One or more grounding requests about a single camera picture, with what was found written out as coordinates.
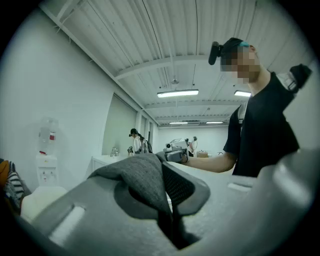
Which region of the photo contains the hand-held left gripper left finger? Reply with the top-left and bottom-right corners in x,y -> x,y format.
14,174 -> 182,256

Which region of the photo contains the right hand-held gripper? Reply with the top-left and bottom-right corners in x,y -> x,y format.
163,138 -> 189,165

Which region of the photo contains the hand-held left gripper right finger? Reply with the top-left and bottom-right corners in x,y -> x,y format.
161,148 -> 320,256

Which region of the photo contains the grey backpack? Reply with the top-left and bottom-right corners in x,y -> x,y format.
87,152 -> 191,250

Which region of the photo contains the person's right forearm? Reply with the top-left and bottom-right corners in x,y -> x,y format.
186,150 -> 238,174

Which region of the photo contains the white counter cabinet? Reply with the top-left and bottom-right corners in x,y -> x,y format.
91,154 -> 137,179

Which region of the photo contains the white water dispenser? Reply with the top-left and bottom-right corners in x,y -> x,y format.
35,153 -> 59,187

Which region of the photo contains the striped black white cushion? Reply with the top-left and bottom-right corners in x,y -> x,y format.
5,161 -> 25,198

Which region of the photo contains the patterned grey cushion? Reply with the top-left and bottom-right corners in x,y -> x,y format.
2,187 -> 21,215

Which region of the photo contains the clear water bottle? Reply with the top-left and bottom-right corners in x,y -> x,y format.
38,116 -> 60,156

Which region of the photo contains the large orange cushion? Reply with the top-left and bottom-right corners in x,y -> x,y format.
0,159 -> 11,189

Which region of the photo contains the person in black shirt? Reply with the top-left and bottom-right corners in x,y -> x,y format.
223,71 -> 301,178

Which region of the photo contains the person's head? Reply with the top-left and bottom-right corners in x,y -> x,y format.
219,37 -> 261,85

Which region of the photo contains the black head-worn camera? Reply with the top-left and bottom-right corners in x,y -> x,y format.
208,41 -> 225,66

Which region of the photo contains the black strap with buckle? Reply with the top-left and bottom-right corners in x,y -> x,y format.
287,63 -> 313,94

